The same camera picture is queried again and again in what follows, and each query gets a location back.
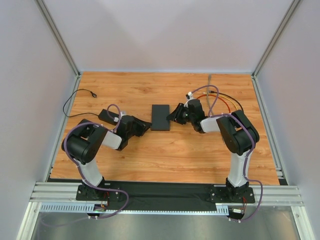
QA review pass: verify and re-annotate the grey ethernet cable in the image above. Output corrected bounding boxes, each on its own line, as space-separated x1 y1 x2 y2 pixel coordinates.
206 73 213 111

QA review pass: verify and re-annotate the black network switch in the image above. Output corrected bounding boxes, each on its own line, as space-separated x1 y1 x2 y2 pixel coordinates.
151 104 170 132

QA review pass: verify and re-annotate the thin black power cable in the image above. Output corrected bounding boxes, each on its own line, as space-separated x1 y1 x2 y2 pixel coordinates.
62 89 103 119

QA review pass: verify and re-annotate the black power adapter brick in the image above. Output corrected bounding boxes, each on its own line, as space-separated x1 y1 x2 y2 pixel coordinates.
98 109 119 126

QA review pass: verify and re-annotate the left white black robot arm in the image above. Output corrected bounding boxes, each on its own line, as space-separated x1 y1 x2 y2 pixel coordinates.
61 113 152 190

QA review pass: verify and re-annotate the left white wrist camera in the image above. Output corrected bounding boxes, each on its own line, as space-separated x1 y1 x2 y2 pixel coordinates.
113 111 126 125

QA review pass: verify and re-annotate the aluminium front frame rail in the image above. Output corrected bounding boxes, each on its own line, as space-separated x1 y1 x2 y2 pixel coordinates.
29 182 304 207

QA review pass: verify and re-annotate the red ethernet cable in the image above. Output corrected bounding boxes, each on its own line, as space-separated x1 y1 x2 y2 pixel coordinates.
196 93 232 114

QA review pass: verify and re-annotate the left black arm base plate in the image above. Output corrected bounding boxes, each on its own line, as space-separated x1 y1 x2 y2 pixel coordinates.
75 183 122 202

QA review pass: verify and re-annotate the slotted grey cable duct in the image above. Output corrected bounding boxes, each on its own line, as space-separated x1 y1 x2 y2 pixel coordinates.
39 202 229 216

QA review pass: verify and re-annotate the black cloth strip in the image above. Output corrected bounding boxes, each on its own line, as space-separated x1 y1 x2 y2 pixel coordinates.
47 177 288 211

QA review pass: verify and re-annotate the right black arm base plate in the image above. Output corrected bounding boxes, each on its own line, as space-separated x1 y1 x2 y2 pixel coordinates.
209 185 256 204

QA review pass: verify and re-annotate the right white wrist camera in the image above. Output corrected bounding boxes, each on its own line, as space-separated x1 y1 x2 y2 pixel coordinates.
184 91 194 108

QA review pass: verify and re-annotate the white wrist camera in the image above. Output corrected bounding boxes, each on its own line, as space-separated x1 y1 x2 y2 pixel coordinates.
113 111 126 125
184 91 194 108

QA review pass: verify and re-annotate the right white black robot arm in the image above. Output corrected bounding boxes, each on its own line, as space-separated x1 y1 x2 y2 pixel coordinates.
166 99 260 200

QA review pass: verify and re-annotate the black ethernet cable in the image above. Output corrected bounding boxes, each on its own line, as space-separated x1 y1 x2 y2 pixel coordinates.
208 90 245 111

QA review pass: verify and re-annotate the yellow ethernet cable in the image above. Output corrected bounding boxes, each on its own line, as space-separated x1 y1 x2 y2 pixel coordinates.
203 91 238 111

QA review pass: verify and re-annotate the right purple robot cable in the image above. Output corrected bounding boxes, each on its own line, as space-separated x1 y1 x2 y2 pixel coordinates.
191 85 264 224

